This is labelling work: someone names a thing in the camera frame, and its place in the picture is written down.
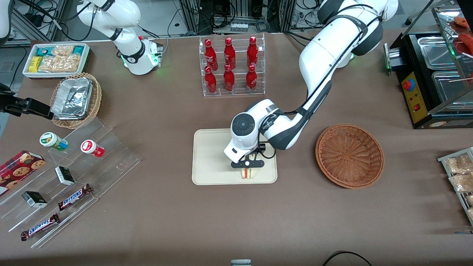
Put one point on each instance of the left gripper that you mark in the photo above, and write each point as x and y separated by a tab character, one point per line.
257	150

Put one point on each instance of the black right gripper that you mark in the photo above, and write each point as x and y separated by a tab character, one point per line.
19	105

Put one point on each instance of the triangular sandwich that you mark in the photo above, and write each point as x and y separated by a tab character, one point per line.
248	173

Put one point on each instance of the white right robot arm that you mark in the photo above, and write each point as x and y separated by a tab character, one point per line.
129	44

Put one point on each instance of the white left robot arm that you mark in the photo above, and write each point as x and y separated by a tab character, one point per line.
325	55

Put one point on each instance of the beige rectangular tray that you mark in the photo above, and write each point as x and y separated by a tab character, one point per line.
210	159

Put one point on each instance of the oval light wicker basket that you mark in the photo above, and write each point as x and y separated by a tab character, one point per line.
97	99

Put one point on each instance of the round brown wicker basket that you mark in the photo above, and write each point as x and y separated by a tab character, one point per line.
349	157

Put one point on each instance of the green lid snack cup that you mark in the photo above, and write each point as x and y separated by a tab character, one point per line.
50	140

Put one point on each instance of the aluminium foil trays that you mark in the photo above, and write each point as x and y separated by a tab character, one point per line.
72	98

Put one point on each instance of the yellow snack pack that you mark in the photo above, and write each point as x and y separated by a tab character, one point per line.
35	64

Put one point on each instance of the clear rice cracker bag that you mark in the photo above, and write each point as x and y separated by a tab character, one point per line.
59	64
63	50

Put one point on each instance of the teal snack pack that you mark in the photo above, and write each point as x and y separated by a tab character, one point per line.
44	51
78	50

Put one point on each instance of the red chocolate cookie box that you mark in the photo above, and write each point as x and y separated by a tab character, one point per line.
18	171

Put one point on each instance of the white snack bin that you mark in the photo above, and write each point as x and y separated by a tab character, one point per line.
85	61

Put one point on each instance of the red lid snack cup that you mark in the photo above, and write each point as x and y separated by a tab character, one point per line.
90	147

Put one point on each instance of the clear acrylic bottle rack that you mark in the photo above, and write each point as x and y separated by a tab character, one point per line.
238	92

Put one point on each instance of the small black box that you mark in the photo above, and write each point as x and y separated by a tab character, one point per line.
65	176
34	199

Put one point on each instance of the red cola bottle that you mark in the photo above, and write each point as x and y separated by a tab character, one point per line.
229	53
210	82
210	55
251	79
229	80
252	51

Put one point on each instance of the clear acrylic step display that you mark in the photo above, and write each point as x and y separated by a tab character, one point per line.
111	162

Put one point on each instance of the brown snickers bar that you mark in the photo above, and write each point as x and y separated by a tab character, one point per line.
40	227
74	197

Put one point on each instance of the small grey white device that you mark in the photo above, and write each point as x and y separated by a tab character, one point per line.
241	263

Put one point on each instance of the white power strip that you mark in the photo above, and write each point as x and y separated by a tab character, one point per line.
239	27

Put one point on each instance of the black food warmer cabinet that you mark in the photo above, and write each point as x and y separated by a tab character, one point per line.
443	120

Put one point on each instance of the steel warmer pan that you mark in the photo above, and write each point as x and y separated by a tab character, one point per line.
449	88
436	55

